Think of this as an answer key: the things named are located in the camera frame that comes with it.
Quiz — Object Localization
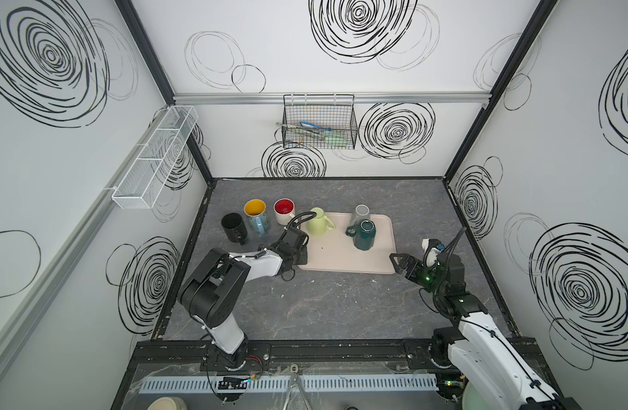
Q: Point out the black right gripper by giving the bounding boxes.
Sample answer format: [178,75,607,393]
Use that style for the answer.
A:
[388,253,447,297]

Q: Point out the white mug red inside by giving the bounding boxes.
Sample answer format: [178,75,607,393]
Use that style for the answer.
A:
[273,198,296,226]

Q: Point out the beige plastic tray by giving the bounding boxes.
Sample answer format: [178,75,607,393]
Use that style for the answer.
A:
[298,212,397,274]

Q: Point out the dark green mug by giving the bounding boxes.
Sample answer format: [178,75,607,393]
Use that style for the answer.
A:
[346,220,377,251]

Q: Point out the blue butterfly mug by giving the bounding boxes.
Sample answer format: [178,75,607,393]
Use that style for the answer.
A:
[243,199,269,236]

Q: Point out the black mug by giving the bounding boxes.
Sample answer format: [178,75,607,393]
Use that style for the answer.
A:
[221,213,248,245]

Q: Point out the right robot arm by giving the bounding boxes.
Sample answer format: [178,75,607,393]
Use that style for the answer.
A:
[389,227,580,409]

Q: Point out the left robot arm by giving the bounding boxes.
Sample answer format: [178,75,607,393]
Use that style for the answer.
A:
[178,211,317,369]

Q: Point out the light green mug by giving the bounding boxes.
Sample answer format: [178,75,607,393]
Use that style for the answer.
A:
[306,208,336,236]

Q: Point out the grey mug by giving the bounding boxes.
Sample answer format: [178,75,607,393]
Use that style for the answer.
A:
[349,204,370,227]

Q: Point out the utensils in basket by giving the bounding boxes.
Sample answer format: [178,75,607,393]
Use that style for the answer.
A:
[276,121,349,149]

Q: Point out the light green plate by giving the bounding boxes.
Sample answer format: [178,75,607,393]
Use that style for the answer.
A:
[462,384,484,410]

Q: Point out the cream round object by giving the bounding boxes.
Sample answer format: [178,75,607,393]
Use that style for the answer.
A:
[148,396,189,410]

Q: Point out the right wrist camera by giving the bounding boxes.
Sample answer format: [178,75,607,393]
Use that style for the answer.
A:
[421,238,445,268]

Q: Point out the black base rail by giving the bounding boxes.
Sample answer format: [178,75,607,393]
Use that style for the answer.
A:
[131,337,540,372]

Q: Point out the black wire basket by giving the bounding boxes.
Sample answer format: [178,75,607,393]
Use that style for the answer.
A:
[281,93,358,150]

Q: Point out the white mesh wall shelf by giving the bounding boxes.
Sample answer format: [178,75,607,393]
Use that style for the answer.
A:
[112,105,199,210]

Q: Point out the white cable duct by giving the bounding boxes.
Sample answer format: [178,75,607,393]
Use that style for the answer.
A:
[139,374,438,394]

